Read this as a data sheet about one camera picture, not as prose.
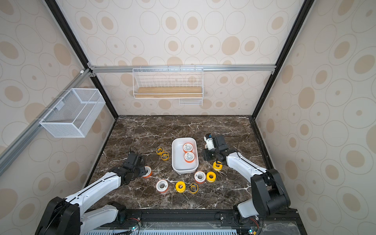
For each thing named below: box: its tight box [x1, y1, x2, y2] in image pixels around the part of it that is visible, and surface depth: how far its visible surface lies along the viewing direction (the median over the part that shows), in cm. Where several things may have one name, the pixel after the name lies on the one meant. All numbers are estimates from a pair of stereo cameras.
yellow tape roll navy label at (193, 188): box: [188, 182, 199, 194], surface depth 84 cm
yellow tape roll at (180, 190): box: [175, 181, 187, 194], surface depth 85 cm
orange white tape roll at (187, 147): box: [182, 142, 194, 153], surface depth 102 cm
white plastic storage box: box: [171, 137, 200, 174], surface depth 97 cm
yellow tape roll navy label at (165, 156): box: [160, 151, 170, 162], surface depth 98 cm
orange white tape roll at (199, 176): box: [194, 170, 207, 185], surface depth 88 cm
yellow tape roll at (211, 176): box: [206, 171, 217, 183], surface depth 88 cm
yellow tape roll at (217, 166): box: [212, 160, 223, 172], surface depth 92 cm
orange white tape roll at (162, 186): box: [155, 179, 169, 194], surface depth 85 cm
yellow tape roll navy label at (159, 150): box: [155, 146, 165, 156], surface depth 101 cm
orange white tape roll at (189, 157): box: [184, 151, 195, 164], surface depth 96 cm
